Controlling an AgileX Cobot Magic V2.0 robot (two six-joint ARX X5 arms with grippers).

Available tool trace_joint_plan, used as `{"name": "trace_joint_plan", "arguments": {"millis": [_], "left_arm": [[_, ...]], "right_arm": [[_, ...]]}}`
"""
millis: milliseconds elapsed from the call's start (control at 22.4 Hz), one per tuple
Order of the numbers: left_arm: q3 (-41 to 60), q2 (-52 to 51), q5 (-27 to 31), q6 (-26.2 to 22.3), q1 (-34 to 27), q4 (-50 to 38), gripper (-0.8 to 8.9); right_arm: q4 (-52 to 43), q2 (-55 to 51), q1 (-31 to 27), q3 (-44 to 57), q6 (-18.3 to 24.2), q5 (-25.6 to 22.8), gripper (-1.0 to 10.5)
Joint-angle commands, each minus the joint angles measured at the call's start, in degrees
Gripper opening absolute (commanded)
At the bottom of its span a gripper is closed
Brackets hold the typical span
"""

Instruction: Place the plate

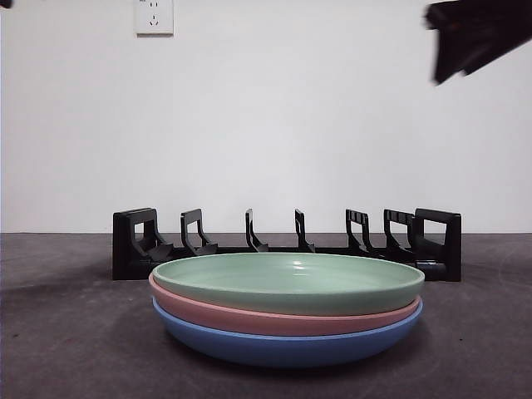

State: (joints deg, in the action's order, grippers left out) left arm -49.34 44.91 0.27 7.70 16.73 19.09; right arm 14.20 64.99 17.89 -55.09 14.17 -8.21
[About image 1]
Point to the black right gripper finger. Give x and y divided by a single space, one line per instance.
449 54
494 45

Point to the green plate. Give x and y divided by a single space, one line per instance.
270 274

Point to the pink plate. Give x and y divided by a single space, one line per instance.
291 322

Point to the blue plate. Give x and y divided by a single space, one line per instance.
287 349

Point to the black plastic dish rack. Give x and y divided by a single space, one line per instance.
451 241

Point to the white wall socket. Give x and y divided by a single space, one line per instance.
154 18

